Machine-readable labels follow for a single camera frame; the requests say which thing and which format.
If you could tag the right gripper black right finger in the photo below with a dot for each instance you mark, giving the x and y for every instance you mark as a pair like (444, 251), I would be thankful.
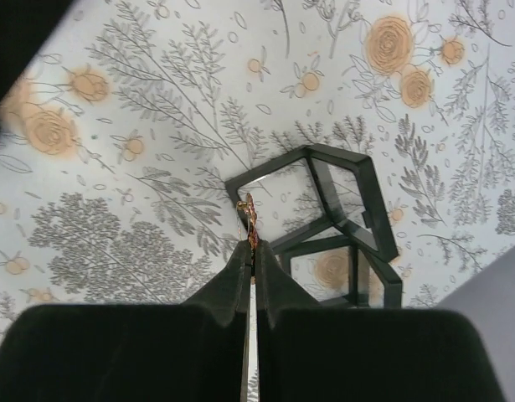
(281, 304)

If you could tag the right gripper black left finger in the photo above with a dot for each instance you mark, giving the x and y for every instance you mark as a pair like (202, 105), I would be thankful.
(223, 339)

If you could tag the red leaf brooch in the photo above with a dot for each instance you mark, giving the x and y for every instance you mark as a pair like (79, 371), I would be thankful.
(247, 207)

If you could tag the black floral print t-shirt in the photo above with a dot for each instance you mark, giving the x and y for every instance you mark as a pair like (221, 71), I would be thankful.
(24, 27)

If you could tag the floral patterned table mat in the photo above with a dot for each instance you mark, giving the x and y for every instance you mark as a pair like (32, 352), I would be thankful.
(116, 142)

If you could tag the black frame left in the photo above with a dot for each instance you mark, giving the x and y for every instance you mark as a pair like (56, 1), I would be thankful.
(313, 188)

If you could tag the black frame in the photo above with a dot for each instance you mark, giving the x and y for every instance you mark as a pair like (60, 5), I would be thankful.
(338, 273)
(313, 188)

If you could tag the black frame right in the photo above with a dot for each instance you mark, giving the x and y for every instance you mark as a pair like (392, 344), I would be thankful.
(338, 273)

